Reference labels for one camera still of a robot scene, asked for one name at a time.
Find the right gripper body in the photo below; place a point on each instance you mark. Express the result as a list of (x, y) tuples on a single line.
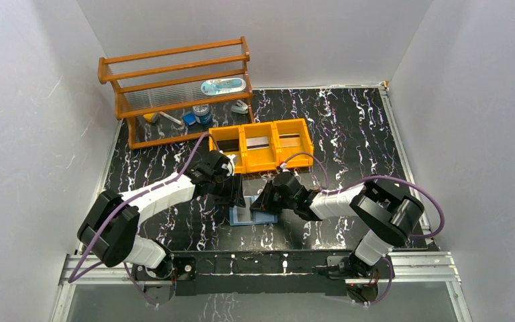
[(269, 198)]

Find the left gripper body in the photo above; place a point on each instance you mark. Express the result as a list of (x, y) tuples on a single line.
[(229, 191)]

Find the orange card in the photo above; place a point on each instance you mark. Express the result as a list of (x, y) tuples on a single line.
[(290, 140)]

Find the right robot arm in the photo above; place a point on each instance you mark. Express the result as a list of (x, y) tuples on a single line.
[(389, 212)]

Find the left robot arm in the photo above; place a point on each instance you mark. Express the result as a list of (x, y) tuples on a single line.
[(110, 227)]

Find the black card in bin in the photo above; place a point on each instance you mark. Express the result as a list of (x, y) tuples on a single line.
[(231, 145)]

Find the grey striped card in bin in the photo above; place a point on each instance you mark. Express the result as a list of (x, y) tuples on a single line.
[(257, 143)]

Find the left yellow plastic bin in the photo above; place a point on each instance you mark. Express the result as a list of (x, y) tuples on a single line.
[(227, 133)]

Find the right yellow plastic bin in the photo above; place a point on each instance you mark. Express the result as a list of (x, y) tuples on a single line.
[(297, 156)]

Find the small blue box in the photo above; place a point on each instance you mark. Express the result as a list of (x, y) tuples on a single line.
[(189, 119)]

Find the white blue round tin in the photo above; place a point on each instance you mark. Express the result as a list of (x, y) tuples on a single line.
[(202, 114)]

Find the white stapler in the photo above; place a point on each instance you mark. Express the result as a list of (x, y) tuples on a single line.
[(240, 107)]

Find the white red marker pen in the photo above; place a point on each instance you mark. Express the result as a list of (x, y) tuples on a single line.
[(171, 118)]

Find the yellow grey sponge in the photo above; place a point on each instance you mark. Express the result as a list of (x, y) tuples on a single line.
[(151, 117)]

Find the blue white oval package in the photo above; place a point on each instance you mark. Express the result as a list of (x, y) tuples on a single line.
[(223, 86)]

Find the wooden shelf rack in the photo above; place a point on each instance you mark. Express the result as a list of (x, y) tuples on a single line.
[(170, 80)]

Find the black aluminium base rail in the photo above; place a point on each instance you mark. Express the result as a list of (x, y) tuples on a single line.
[(269, 272)]

